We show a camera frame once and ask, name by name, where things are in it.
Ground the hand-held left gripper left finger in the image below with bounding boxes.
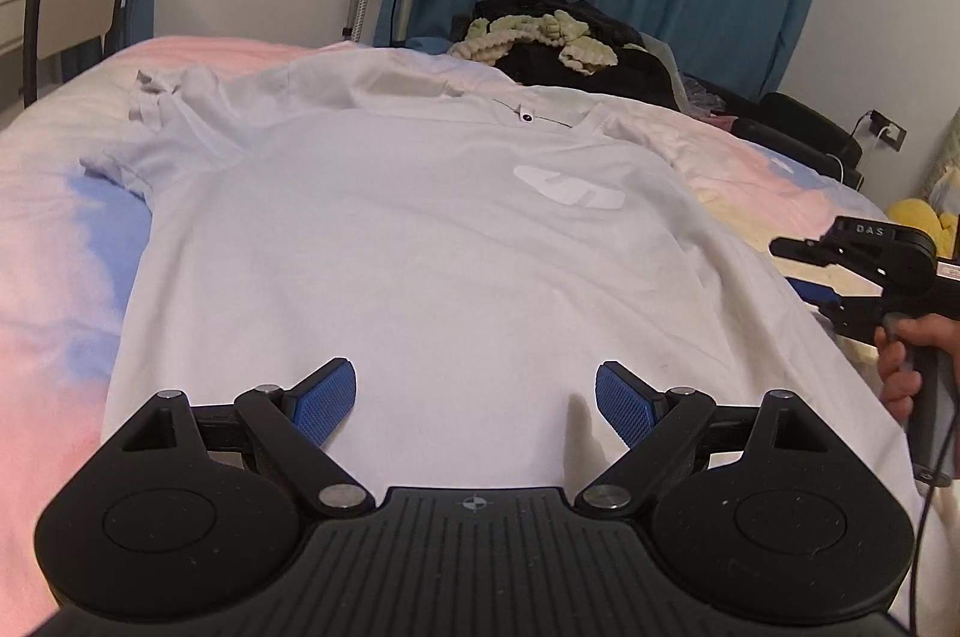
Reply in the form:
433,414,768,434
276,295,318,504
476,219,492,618
120,357,377,519

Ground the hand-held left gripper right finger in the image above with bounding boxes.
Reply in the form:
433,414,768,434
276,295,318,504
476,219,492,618
574,361,830,519

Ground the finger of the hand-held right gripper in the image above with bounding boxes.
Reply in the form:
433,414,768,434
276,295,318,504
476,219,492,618
786,277,891,342
770,234,890,290

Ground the white t-shirt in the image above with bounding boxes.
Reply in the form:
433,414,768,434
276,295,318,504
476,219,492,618
79,41,925,537

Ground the pile of dark clothes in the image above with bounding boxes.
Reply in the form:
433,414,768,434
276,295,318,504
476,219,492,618
448,0,695,109

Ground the person's right hand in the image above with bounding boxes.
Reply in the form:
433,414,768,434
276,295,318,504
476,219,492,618
874,316,960,428

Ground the yellow plush toy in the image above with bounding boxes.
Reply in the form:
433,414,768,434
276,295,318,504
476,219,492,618
883,197,960,259

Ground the beige quilted headboard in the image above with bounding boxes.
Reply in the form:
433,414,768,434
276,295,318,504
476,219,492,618
924,108,960,196

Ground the black sofa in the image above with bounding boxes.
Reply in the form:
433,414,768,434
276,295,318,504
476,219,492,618
675,71,865,190

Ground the clear plastic bag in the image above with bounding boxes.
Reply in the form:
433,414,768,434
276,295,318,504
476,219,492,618
679,74,732,117

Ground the pastel tie-dye bedsheet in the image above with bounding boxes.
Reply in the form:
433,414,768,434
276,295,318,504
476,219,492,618
0,34,960,637

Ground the cream green knitted scarf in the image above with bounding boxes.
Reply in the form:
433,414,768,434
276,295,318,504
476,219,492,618
448,8,621,77

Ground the white desk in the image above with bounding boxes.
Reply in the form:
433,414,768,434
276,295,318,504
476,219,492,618
0,0,40,57

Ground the wall socket with white charger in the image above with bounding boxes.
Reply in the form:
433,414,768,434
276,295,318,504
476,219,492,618
853,109,910,152

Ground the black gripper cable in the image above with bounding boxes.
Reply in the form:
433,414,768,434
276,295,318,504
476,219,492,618
906,476,943,637

